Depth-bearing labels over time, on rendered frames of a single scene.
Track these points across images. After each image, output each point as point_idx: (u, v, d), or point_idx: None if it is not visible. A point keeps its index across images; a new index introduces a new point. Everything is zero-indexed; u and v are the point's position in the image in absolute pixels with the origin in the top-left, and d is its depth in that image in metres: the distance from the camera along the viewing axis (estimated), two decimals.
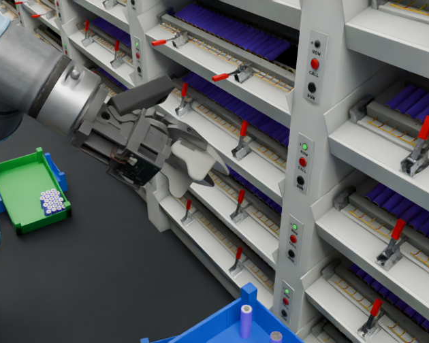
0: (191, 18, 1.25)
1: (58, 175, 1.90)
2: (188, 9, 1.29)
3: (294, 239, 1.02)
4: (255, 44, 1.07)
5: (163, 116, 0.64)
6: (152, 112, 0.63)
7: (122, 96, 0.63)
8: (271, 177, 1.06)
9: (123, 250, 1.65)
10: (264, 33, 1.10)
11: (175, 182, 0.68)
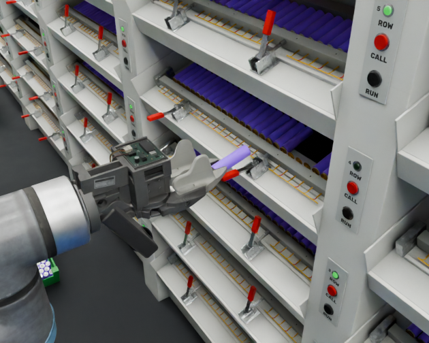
0: (193, 84, 1.08)
1: None
2: (190, 71, 1.12)
3: None
4: (269, 127, 0.90)
5: None
6: None
7: None
8: (289, 288, 0.89)
9: (117, 325, 1.47)
10: (280, 112, 0.92)
11: (196, 167, 0.65)
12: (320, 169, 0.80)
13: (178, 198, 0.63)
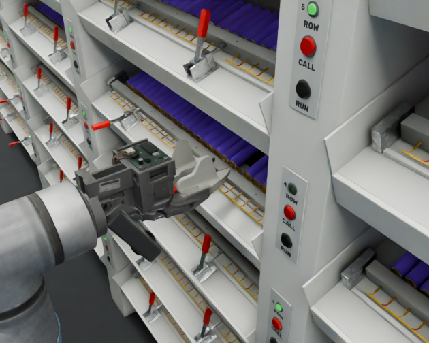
0: (145, 89, 1.00)
1: None
2: (144, 75, 1.04)
3: None
4: (219, 138, 0.82)
5: None
6: None
7: None
8: (240, 315, 0.81)
9: None
10: None
11: (199, 169, 0.64)
12: None
13: (182, 199, 0.63)
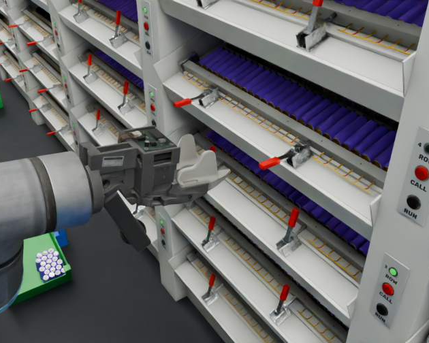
0: (220, 69, 1.01)
1: None
2: (216, 55, 1.05)
3: None
4: (310, 112, 0.83)
5: None
6: None
7: None
8: (331, 286, 0.82)
9: (133, 326, 1.40)
10: (321, 96, 0.85)
11: (201, 163, 0.64)
12: (370, 156, 0.73)
13: (180, 190, 0.62)
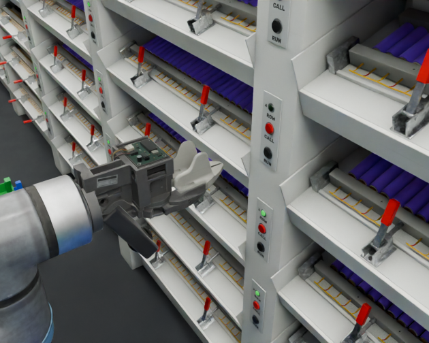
0: (159, 51, 1.17)
1: None
2: (156, 40, 1.21)
3: (257, 305, 0.93)
4: (222, 85, 0.99)
5: None
6: None
7: None
8: (233, 235, 0.97)
9: (92, 290, 1.56)
10: None
11: (195, 165, 0.65)
12: None
13: (180, 196, 0.63)
